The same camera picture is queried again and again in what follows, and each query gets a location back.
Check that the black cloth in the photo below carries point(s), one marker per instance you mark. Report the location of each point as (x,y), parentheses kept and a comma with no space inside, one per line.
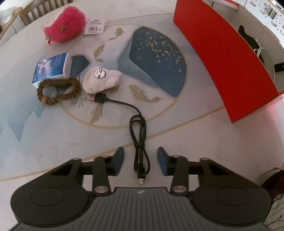
(251,41)

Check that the red and white cardboard box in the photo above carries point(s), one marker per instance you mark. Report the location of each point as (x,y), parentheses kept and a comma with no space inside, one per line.
(241,79)

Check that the far wooden chair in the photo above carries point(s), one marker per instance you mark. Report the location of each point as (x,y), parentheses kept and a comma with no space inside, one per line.
(39,8)

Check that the brown hair scrunchie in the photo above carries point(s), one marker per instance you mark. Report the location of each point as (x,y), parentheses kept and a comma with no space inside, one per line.
(66,89)

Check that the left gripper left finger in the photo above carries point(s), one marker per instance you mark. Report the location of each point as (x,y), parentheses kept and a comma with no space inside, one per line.
(103,167)

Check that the white cabinet wall unit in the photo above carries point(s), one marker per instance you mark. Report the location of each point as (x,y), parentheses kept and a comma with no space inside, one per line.
(265,16)

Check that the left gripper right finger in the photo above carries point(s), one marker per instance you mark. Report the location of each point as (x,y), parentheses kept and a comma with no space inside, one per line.
(176,166)

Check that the blue tissue pack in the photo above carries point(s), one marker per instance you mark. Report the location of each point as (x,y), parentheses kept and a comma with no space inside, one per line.
(56,67)

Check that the white plush brooch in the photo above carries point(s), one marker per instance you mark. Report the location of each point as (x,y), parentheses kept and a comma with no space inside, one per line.
(98,79)

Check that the barcode hang tag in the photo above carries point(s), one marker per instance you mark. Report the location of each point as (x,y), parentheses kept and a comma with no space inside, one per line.
(94,27)

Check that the pink fluffy plush toy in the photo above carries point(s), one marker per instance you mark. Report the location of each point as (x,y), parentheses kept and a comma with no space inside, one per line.
(66,25)

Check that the white side cabinet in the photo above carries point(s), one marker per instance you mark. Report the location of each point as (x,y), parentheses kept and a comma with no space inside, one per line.
(11,23)

